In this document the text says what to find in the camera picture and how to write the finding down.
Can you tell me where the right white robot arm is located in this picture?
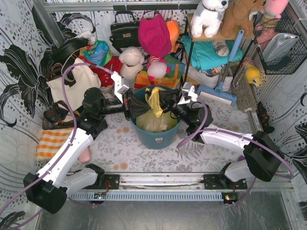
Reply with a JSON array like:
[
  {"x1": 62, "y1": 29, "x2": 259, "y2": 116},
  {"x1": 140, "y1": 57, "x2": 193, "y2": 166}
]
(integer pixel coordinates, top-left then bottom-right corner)
[{"x1": 159, "y1": 89, "x2": 286, "y2": 182}]

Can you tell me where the yellow trash bag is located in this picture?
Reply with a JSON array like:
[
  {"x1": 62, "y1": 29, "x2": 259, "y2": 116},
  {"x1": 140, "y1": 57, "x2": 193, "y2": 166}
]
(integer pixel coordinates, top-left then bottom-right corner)
[{"x1": 135, "y1": 86, "x2": 178, "y2": 133}]

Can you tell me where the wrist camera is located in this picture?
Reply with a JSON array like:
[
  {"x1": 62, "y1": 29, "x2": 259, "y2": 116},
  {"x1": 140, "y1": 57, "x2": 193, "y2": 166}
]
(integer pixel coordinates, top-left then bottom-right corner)
[
  {"x1": 177, "y1": 82, "x2": 198, "y2": 105},
  {"x1": 111, "y1": 71, "x2": 130, "y2": 103}
]

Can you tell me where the pink plush toy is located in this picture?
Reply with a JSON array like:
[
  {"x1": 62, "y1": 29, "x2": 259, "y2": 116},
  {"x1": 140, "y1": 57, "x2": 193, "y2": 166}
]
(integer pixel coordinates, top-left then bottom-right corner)
[{"x1": 255, "y1": 0, "x2": 289, "y2": 44}]

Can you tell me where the grey chenille duster mop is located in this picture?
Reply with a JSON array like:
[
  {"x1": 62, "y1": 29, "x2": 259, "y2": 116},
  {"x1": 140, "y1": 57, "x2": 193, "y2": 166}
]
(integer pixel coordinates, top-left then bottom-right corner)
[{"x1": 230, "y1": 68, "x2": 257, "y2": 113}]

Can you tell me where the rainbow striped cloth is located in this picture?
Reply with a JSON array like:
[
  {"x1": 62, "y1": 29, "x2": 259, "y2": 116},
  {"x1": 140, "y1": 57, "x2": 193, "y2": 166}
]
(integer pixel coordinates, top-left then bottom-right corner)
[{"x1": 134, "y1": 55, "x2": 186, "y2": 89}]

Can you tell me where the blue lint roller mop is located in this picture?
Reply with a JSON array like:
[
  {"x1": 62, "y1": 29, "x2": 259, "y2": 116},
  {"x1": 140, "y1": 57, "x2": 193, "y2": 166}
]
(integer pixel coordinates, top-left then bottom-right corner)
[{"x1": 197, "y1": 30, "x2": 245, "y2": 106}]

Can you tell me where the black hat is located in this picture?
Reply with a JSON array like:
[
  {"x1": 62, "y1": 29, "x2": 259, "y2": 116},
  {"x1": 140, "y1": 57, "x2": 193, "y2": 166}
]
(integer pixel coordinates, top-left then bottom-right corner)
[{"x1": 52, "y1": 37, "x2": 89, "y2": 64}]

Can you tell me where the metal base rail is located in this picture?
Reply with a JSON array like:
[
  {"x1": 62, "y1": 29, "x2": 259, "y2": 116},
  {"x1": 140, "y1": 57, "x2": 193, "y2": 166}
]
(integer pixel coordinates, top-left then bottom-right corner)
[{"x1": 57, "y1": 171, "x2": 264, "y2": 202}]

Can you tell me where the black handbag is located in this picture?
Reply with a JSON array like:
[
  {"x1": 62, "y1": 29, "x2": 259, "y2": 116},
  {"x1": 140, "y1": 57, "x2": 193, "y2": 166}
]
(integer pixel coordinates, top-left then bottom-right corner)
[{"x1": 109, "y1": 11, "x2": 141, "y2": 54}]

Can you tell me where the red cloth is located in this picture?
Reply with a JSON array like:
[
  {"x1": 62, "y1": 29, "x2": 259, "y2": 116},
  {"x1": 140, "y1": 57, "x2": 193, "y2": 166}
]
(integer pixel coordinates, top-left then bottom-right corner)
[{"x1": 85, "y1": 56, "x2": 123, "y2": 87}]

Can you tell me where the white sheep plush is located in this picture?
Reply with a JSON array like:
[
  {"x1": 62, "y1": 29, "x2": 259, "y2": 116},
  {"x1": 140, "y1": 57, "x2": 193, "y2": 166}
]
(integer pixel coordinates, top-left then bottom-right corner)
[{"x1": 119, "y1": 46, "x2": 145, "y2": 81}]

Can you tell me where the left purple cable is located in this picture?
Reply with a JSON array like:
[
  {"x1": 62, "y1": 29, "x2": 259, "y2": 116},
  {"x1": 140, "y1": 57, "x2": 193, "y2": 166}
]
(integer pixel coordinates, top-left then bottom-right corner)
[{"x1": 0, "y1": 63, "x2": 115, "y2": 228}]

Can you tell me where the cream tote bag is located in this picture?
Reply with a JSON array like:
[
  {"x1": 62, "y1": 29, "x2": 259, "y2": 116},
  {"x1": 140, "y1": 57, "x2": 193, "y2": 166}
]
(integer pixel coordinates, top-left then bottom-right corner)
[{"x1": 46, "y1": 57, "x2": 102, "y2": 112}]

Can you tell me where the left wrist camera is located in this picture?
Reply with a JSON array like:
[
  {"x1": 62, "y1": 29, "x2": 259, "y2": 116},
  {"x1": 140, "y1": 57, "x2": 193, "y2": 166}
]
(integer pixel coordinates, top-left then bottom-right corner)
[{"x1": 111, "y1": 71, "x2": 130, "y2": 103}]

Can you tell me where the black wire basket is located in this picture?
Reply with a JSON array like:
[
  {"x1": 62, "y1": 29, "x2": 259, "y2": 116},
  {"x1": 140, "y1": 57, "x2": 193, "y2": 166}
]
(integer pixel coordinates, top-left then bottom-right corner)
[{"x1": 253, "y1": 11, "x2": 307, "y2": 75}]

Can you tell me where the brown teddy bear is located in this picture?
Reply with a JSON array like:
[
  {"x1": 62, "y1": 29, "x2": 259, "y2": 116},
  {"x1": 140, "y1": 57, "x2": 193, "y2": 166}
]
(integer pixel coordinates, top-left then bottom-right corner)
[{"x1": 221, "y1": 0, "x2": 266, "y2": 38}]

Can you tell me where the orange checkered towel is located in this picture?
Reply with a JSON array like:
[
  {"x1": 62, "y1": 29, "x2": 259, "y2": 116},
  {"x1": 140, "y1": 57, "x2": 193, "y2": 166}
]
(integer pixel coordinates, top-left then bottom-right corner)
[{"x1": 35, "y1": 128, "x2": 73, "y2": 161}]

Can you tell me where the teal folded cloth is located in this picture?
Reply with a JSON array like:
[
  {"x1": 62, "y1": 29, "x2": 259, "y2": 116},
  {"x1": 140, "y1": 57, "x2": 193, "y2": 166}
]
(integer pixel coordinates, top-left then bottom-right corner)
[{"x1": 181, "y1": 35, "x2": 243, "y2": 70}]

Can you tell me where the colourful scarf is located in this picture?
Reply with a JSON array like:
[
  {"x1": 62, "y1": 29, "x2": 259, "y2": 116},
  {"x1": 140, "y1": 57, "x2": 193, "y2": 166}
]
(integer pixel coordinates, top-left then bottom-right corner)
[{"x1": 79, "y1": 40, "x2": 112, "y2": 67}]

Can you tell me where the teal trash bin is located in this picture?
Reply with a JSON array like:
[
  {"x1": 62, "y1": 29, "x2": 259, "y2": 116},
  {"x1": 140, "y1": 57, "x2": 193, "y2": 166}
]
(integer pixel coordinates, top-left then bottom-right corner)
[{"x1": 129, "y1": 85, "x2": 182, "y2": 150}]

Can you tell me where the orange plush toy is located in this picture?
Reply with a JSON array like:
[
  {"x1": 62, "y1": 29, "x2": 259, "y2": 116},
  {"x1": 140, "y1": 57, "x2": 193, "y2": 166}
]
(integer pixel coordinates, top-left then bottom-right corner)
[{"x1": 166, "y1": 21, "x2": 180, "y2": 53}]

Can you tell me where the magenta cloth bag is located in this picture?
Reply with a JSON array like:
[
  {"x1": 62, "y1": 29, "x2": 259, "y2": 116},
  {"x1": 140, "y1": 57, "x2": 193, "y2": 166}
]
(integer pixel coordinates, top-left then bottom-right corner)
[{"x1": 138, "y1": 13, "x2": 172, "y2": 58}]

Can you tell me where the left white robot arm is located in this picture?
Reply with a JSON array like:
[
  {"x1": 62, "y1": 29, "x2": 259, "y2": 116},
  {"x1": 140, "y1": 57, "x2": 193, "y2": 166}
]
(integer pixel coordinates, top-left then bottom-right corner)
[{"x1": 24, "y1": 87, "x2": 150, "y2": 214}]

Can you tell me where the white dog plush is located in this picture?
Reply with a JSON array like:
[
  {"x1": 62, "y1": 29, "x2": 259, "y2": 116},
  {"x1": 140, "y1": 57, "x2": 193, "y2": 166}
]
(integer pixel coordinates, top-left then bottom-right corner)
[{"x1": 191, "y1": 0, "x2": 229, "y2": 38}]

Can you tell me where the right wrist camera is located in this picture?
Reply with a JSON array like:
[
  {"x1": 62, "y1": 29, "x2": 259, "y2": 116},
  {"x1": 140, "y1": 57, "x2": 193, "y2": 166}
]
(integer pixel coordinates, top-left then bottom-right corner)
[{"x1": 177, "y1": 82, "x2": 198, "y2": 105}]

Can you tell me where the pink white doll plush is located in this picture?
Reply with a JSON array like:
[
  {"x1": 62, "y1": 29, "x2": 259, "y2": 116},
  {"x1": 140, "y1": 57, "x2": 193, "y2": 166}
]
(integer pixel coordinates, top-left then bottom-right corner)
[{"x1": 147, "y1": 56, "x2": 170, "y2": 80}]

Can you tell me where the floral table mat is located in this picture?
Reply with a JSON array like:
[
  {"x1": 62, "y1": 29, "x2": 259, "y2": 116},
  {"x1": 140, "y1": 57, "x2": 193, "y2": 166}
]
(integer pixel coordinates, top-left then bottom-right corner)
[{"x1": 88, "y1": 97, "x2": 254, "y2": 173}]

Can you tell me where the silver pouch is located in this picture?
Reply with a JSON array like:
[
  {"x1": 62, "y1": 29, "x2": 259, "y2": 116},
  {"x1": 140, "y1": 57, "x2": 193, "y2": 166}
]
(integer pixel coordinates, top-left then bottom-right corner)
[{"x1": 262, "y1": 33, "x2": 300, "y2": 62}]

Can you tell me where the yellow duck plush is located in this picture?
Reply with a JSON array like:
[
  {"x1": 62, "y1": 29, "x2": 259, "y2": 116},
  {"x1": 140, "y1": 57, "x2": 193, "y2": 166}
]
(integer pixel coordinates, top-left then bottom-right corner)
[{"x1": 243, "y1": 58, "x2": 260, "y2": 87}]

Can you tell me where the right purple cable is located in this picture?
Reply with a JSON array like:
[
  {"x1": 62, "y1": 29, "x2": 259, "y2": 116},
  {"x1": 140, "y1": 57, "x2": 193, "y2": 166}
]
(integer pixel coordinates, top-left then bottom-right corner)
[{"x1": 176, "y1": 97, "x2": 295, "y2": 180}]

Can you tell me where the purple cable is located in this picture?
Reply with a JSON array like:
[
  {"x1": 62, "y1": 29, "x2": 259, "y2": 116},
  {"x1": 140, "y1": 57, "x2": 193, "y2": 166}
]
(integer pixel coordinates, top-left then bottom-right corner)
[
  {"x1": 0, "y1": 63, "x2": 115, "y2": 228},
  {"x1": 176, "y1": 97, "x2": 295, "y2": 180}
]

